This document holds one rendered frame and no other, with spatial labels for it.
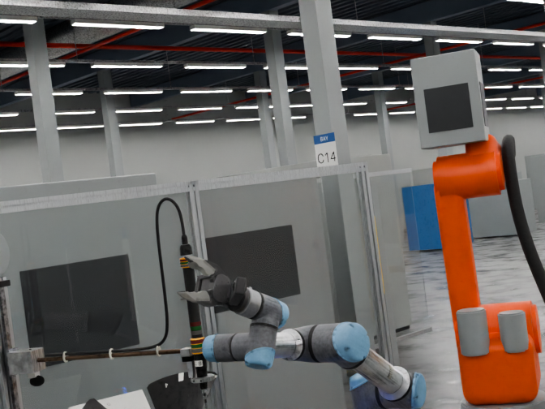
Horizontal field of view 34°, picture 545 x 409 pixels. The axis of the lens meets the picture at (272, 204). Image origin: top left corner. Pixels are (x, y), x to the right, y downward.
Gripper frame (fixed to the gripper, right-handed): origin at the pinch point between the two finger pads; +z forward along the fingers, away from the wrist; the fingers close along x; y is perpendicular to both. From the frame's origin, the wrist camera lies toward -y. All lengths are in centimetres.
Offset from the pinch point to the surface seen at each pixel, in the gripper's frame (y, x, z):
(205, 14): 691, 589, -439
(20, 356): 89, -15, -6
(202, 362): 33, -11, -36
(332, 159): 435, 327, -461
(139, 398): 77, -19, -46
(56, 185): 274, 117, -93
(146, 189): 95, 58, -42
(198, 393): 46, -18, -46
